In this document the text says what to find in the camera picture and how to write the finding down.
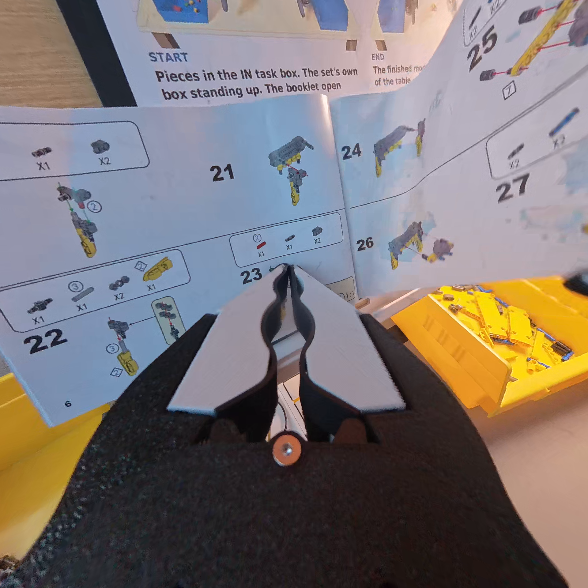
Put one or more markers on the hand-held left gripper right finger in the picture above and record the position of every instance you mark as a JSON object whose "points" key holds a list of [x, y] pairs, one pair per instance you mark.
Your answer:
{"points": [[349, 363]]}

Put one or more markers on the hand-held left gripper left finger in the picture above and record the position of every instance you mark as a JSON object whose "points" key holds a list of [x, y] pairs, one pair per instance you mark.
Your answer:
{"points": [[220, 363]]}

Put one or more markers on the yellow storage bin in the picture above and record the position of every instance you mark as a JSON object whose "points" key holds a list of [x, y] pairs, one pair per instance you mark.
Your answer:
{"points": [[27, 459], [436, 349]]}

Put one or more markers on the instruction booklet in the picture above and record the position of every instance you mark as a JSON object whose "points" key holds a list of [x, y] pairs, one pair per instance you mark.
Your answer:
{"points": [[183, 202]]}

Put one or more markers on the printed task sheet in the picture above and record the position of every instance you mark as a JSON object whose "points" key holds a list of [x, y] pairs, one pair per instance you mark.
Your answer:
{"points": [[275, 50]]}

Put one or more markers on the pile of yellow pieces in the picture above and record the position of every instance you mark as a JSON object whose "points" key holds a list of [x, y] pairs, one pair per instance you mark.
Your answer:
{"points": [[505, 321]]}

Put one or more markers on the white book stand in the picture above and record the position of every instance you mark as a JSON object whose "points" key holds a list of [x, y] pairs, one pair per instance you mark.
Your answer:
{"points": [[36, 55]]}

